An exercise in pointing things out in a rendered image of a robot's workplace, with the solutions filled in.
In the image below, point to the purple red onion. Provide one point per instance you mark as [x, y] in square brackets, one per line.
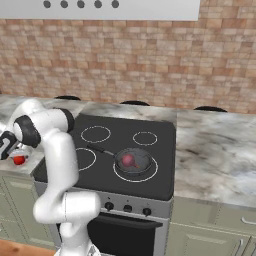
[128, 160]

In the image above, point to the grey green cupboard door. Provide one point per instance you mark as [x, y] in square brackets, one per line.
[23, 213]
[203, 241]

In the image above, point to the black glass oven door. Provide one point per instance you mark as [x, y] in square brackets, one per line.
[126, 240]

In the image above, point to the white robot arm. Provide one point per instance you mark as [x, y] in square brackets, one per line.
[60, 156]

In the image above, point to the grey green drawer front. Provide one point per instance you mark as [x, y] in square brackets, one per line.
[235, 218]
[195, 211]

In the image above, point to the black and steel stove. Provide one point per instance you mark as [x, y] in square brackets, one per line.
[133, 186]

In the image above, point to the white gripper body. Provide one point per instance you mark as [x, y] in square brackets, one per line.
[22, 151]

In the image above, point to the grey range hood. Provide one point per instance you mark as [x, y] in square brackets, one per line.
[150, 11]

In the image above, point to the black stove knob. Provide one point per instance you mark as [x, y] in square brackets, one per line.
[109, 205]
[127, 208]
[147, 211]

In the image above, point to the black frying pan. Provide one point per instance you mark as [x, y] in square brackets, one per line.
[140, 166]

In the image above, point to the black stool seat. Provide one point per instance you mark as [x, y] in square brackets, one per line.
[210, 108]
[67, 97]
[135, 103]

